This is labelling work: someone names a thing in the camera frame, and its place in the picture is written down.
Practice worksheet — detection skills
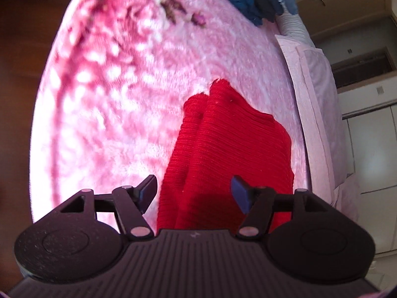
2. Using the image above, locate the red knitted sweater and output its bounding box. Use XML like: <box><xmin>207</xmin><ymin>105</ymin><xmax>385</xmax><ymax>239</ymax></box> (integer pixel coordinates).
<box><xmin>157</xmin><ymin>79</ymin><xmax>294</xmax><ymax>233</ymax></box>

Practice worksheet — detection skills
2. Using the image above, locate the pink pillow left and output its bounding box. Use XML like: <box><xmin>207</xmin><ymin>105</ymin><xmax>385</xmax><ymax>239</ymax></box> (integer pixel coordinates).
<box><xmin>277</xmin><ymin>36</ymin><xmax>360</xmax><ymax>221</ymax></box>

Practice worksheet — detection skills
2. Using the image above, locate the pink fluffy bed blanket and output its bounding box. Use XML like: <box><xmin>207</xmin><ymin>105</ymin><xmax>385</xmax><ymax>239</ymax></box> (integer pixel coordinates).
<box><xmin>30</xmin><ymin>0</ymin><xmax>309</xmax><ymax>221</ymax></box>

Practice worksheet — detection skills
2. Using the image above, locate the white sliding-door wardrobe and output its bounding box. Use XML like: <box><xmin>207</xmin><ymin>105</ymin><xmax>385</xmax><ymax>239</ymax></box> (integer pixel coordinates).
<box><xmin>338</xmin><ymin>75</ymin><xmax>396</xmax><ymax>254</ymax></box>

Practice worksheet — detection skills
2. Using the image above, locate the brown wooden door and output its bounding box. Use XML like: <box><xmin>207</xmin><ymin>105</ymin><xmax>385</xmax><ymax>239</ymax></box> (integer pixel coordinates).
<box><xmin>298</xmin><ymin>0</ymin><xmax>392</xmax><ymax>41</ymax></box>

